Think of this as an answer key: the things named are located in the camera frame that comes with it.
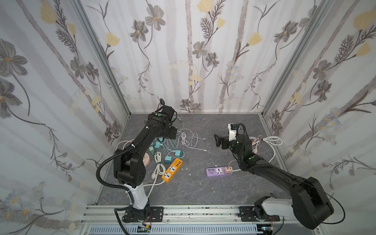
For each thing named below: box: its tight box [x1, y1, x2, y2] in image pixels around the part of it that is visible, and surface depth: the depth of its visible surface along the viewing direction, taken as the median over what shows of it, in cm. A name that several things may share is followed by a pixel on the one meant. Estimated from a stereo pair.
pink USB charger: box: [224, 166, 234, 174], surface depth 85 cm
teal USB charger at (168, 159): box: [164, 155, 172, 164], surface depth 94 cm
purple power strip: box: [206, 166, 234, 177], surface depth 88 cm
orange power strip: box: [161, 158, 184, 184], surface depth 89 cm
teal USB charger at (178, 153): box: [174, 149, 184, 158], surface depth 97 cm
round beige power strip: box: [142, 152, 151, 167], surface depth 94 cm
